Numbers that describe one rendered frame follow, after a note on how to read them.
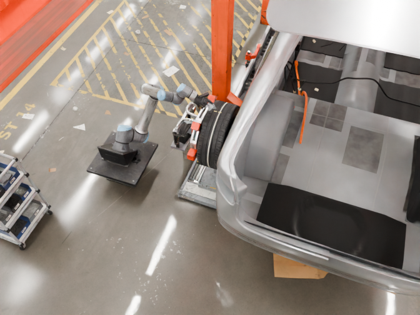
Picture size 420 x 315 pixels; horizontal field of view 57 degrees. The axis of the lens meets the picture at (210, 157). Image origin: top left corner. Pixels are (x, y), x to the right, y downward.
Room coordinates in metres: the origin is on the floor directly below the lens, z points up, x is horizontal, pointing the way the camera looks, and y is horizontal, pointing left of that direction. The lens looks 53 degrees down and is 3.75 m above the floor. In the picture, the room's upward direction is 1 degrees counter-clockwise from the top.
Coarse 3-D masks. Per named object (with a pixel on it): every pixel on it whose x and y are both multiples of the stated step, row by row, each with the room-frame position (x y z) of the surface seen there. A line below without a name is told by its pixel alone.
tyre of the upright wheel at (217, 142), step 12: (216, 108) 2.50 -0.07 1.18; (228, 108) 2.50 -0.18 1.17; (204, 120) 2.37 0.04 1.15; (228, 120) 2.35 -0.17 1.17; (204, 132) 2.27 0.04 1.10; (216, 132) 2.25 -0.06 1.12; (204, 144) 2.20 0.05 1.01; (216, 144) 2.18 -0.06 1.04; (204, 156) 2.15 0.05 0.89; (216, 156) 2.12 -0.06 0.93; (216, 168) 2.13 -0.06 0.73
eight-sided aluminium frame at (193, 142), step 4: (204, 108) 2.58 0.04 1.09; (200, 112) 2.50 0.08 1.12; (204, 112) 2.50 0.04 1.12; (200, 116) 2.48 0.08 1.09; (204, 116) 2.47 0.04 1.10; (196, 120) 2.41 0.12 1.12; (200, 120) 2.40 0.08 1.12; (192, 132) 2.33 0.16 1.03; (192, 136) 2.31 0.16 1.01; (196, 136) 2.30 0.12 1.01; (192, 140) 2.28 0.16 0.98; (196, 140) 2.27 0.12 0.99; (192, 144) 2.26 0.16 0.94; (196, 144) 2.25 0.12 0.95; (192, 148) 2.28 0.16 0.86; (196, 148) 2.26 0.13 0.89; (196, 156) 2.25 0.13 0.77
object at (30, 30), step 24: (0, 0) 0.98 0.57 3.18; (24, 0) 1.17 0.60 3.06; (48, 0) 1.26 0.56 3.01; (72, 0) 1.28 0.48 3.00; (0, 24) 1.05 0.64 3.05; (24, 24) 1.14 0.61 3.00; (48, 24) 1.13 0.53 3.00; (0, 48) 1.01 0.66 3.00; (24, 48) 1.01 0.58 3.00; (0, 72) 0.89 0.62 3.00
